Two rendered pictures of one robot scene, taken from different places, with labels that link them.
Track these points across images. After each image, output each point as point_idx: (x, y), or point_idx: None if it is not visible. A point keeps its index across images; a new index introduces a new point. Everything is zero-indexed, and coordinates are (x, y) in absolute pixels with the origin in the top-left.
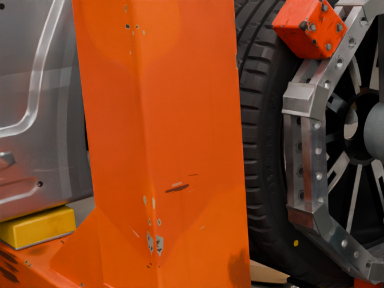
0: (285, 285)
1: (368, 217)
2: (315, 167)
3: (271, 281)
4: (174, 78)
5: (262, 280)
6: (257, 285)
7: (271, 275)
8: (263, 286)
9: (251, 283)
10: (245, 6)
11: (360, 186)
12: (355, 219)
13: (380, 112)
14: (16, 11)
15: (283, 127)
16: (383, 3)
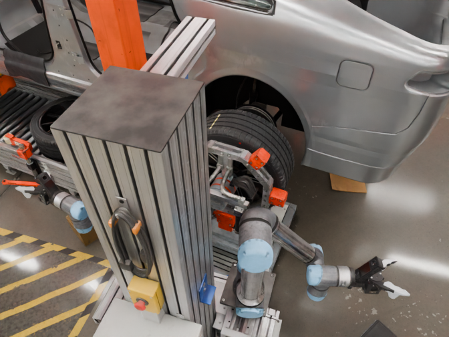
0: (335, 190)
1: (245, 193)
2: None
3: (333, 184)
4: None
5: (331, 182)
6: (329, 182)
7: (339, 183)
8: (330, 184)
9: (329, 179)
10: (207, 121)
11: (260, 184)
12: (244, 190)
13: (219, 173)
14: None
15: None
16: (211, 150)
